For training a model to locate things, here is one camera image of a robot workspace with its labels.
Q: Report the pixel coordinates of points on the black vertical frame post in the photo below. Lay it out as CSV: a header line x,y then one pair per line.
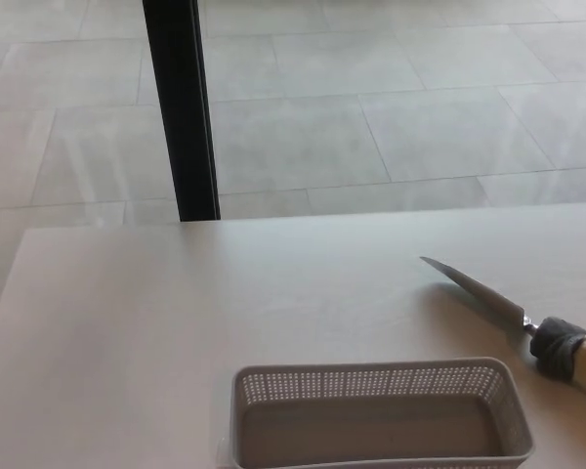
x,y
180,107

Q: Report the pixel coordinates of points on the grey perforated plastic basket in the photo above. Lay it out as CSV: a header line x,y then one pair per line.
x,y
283,391

